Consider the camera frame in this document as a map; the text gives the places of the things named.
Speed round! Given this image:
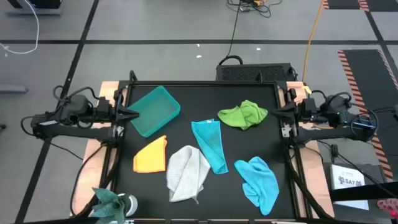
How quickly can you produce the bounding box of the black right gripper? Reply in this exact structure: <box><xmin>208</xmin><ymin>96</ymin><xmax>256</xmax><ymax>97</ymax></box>
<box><xmin>269</xmin><ymin>98</ymin><xmax>317</xmax><ymax>123</ymax></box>

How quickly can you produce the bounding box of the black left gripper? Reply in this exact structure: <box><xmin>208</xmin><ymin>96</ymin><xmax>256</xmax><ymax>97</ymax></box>
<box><xmin>95</xmin><ymin>96</ymin><xmax>140</xmax><ymax>124</ymax></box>

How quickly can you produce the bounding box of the teal plastic bin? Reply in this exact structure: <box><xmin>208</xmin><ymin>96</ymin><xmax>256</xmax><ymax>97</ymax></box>
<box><xmin>126</xmin><ymin>85</ymin><xmax>182</xmax><ymax>139</ymax></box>

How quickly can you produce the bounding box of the green microfiber towel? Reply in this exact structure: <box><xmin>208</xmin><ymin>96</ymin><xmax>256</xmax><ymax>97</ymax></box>
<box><xmin>216</xmin><ymin>99</ymin><xmax>269</xmax><ymax>131</ymax></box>

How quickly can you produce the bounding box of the light blue microfiber towel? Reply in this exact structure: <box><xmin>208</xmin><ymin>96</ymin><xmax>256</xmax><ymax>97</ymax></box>
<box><xmin>233</xmin><ymin>156</ymin><xmax>280</xmax><ymax>217</ymax></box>

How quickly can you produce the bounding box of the teal microfiber towel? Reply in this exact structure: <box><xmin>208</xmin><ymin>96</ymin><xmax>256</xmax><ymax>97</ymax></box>
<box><xmin>190</xmin><ymin>118</ymin><xmax>229</xmax><ymax>175</ymax></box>

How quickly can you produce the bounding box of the grey microfiber towel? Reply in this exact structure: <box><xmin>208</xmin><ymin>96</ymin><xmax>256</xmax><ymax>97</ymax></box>
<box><xmin>165</xmin><ymin>144</ymin><xmax>212</xmax><ymax>205</ymax></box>

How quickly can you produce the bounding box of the orange microfiber towel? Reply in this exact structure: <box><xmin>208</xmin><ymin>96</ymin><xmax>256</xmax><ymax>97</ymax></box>
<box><xmin>132</xmin><ymin>134</ymin><xmax>169</xmax><ymax>174</ymax></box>

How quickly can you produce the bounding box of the black computer case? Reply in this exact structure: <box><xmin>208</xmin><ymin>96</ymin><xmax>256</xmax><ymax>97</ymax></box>
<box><xmin>215</xmin><ymin>63</ymin><xmax>297</xmax><ymax>83</ymax></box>

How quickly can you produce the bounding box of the large black hazard-striped mat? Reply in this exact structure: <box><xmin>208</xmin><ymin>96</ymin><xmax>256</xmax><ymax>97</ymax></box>
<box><xmin>337</xmin><ymin>49</ymin><xmax>398</xmax><ymax>184</ymax></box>

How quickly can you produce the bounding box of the grey round roll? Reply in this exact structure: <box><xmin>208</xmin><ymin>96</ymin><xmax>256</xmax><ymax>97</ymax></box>
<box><xmin>117</xmin><ymin>193</ymin><xmax>139</xmax><ymax>218</ymax></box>

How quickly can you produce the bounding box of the teal paper plant ornament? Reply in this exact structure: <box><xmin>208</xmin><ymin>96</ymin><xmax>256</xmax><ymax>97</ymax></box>
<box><xmin>89</xmin><ymin>187</ymin><xmax>132</xmax><ymax>224</ymax></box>

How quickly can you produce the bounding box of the white SA7 sign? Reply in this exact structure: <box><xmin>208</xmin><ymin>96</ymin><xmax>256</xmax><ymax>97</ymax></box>
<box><xmin>329</xmin><ymin>164</ymin><xmax>370</xmax><ymax>211</ymax></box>

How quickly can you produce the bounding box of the grey floor bar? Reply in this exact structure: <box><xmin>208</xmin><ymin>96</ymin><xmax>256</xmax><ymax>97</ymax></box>
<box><xmin>0</xmin><ymin>85</ymin><xmax>29</xmax><ymax>95</ymax></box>

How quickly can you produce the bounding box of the small black hazard-striped mat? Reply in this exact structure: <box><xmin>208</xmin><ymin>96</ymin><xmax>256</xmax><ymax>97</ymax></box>
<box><xmin>322</xmin><ymin>0</ymin><xmax>398</xmax><ymax>13</ymax></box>

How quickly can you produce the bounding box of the pink object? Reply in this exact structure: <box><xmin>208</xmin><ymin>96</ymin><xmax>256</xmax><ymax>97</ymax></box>
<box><xmin>376</xmin><ymin>198</ymin><xmax>398</xmax><ymax>219</ymax></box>

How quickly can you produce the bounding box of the grey desk foot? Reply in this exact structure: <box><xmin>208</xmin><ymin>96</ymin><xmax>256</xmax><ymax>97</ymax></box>
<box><xmin>4</xmin><ymin>7</ymin><xmax>62</xmax><ymax>17</ymax></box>

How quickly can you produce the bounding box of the silver metal bracket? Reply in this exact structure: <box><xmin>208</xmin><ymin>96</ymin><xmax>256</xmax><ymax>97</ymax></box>
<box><xmin>280</xmin><ymin>121</ymin><xmax>292</xmax><ymax>138</ymax></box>

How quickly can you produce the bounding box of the black cable bundle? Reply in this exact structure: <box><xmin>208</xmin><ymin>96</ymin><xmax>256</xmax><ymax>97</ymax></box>
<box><xmin>280</xmin><ymin>143</ymin><xmax>332</xmax><ymax>220</ymax></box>
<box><xmin>70</xmin><ymin>142</ymin><xmax>123</xmax><ymax>218</ymax></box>

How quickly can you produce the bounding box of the black table frame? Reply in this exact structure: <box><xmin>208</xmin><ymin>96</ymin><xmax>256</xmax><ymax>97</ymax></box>
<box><xmin>105</xmin><ymin>70</ymin><xmax>335</xmax><ymax>224</ymax></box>

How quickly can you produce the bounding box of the orange-yellow cable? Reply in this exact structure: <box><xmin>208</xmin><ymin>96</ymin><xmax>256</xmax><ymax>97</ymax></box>
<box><xmin>301</xmin><ymin>0</ymin><xmax>326</xmax><ymax>83</ymax></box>

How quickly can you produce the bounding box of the black floor cable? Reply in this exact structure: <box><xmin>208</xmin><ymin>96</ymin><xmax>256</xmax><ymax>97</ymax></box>
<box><xmin>217</xmin><ymin>0</ymin><xmax>244</xmax><ymax>66</ymax></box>

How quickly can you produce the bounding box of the black camera mount beam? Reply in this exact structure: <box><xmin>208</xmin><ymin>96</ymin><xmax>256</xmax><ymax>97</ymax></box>
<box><xmin>328</xmin><ymin>181</ymin><xmax>398</xmax><ymax>202</ymax></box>

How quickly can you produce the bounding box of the black cable tangle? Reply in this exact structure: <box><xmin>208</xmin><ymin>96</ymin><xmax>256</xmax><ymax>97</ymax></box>
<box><xmin>226</xmin><ymin>0</ymin><xmax>283</xmax><ymax>19</ymax></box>

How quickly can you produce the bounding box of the white floor cable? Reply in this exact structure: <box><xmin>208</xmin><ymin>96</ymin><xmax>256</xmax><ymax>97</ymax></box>
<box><xmin>0</xmin><ymin>0</ymin><xmax>40</xmax><ymax>55</ymax></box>

